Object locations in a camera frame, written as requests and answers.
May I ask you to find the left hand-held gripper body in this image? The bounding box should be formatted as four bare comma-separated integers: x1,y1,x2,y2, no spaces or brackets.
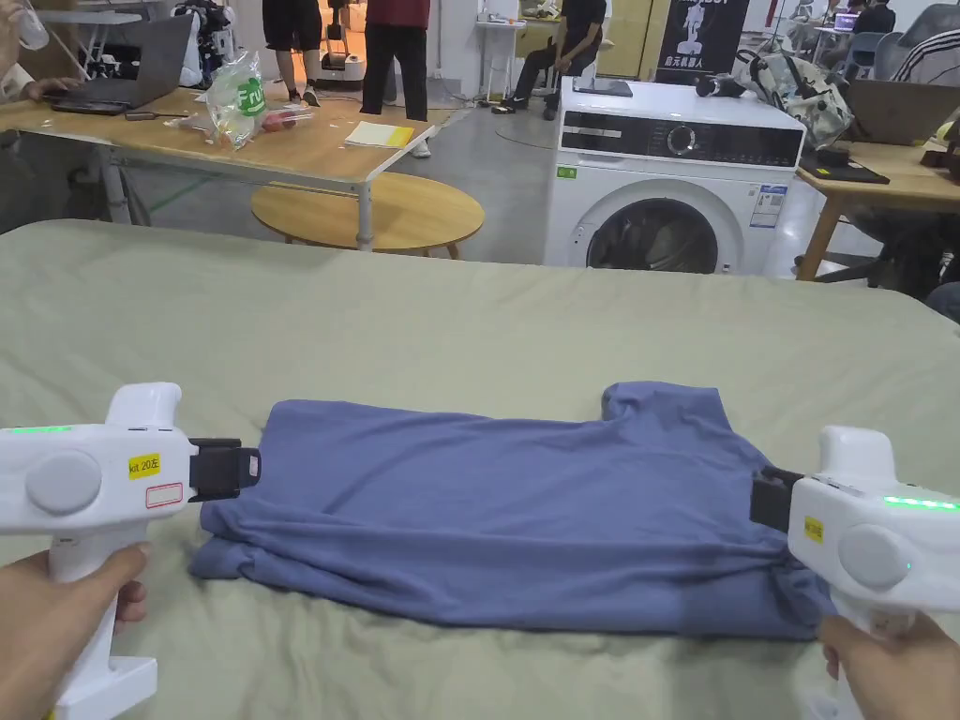
0,382,244,720

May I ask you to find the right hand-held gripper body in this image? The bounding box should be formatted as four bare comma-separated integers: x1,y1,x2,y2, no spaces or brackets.
749,426,960,642

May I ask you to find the blue shirt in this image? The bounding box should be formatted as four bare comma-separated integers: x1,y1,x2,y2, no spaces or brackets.
187,381,838,643

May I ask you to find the person's right hand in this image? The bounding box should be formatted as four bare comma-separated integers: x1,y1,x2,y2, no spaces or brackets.
817,610,960,720

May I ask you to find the person's left hand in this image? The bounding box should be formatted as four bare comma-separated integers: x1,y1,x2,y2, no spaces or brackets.
0,543,151,720

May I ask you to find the bed with pale green sheet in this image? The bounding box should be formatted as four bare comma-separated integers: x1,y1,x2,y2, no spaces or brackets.
0,217,960,720

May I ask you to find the round low wooden table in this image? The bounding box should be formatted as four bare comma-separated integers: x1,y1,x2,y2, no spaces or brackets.
250,172,488,261

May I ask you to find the long wooden table with laptop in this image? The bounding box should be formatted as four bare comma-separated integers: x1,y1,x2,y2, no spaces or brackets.
0,13,438,253

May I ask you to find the wooden table with backpack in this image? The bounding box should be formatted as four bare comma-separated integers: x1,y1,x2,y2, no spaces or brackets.
736,48,960,283

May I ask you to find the white wheeled robot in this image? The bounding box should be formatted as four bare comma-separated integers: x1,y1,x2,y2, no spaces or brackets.
318,21,369,93

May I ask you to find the white washing machine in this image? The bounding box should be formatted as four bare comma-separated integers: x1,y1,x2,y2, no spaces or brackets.
543,74,808,281

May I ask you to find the white humanoid robot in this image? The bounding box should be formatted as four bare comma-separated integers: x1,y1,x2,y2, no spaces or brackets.
173,0,235,91

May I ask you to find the small white table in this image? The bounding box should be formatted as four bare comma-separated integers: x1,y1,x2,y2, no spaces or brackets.
474,13,565,108

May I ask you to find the black banner with white figure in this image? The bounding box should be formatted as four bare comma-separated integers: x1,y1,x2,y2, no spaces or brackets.
655,0,752,84

